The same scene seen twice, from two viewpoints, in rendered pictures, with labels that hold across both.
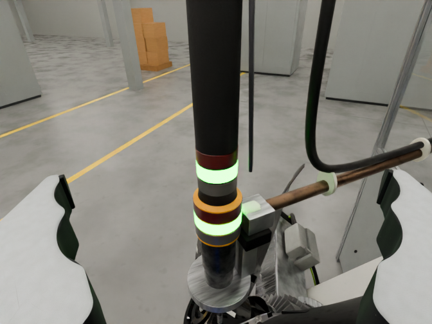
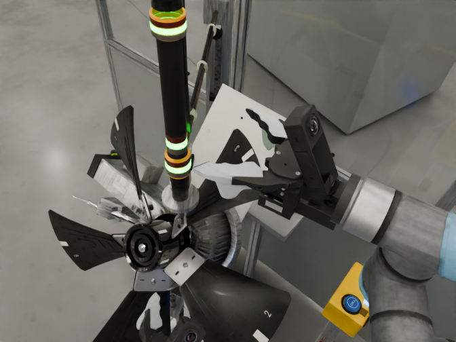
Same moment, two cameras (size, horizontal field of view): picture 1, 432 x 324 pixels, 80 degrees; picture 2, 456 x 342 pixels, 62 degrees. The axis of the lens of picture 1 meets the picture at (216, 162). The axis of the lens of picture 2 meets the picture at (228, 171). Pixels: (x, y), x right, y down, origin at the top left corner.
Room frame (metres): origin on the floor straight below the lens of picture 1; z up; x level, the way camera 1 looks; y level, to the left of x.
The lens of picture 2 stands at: (-0.09, 0.35, 2.03)
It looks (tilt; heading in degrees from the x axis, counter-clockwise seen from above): 48 degrees down; 297
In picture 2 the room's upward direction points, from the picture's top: 4 degrees clockwise
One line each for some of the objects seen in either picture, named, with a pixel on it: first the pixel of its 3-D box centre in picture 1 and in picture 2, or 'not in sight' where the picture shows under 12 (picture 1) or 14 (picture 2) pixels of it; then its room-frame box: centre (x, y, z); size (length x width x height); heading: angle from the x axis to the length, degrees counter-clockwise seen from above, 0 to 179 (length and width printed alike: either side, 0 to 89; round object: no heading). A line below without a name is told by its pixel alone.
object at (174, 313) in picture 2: not in sight; (181, 301); (0.21, -0.01, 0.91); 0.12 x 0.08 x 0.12; 80
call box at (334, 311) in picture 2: not in sight; (353, 299); (-0.23, -0.23, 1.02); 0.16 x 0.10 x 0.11; 80
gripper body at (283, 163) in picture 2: not in sight; (306, 185); (-0.04, 0.00, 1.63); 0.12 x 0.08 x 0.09; 0
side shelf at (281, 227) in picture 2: not in sight; (264, 194); (0.19, -0.56, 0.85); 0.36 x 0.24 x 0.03; 170
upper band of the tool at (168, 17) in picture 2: not in sight; (168, 23); (0.18, 0.00, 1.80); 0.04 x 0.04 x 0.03
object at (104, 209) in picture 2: not in sight; (106, 210); (0.52, -0.07, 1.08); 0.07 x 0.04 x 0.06; 0
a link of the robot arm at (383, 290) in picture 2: not in sight; (395, 283); (-0.20, 0.02, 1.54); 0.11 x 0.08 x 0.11; 109
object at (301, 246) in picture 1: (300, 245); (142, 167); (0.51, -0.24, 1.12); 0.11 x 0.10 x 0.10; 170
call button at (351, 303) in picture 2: not in sight; (351, 303); (-0.22, -0.18, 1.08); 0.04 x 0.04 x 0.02
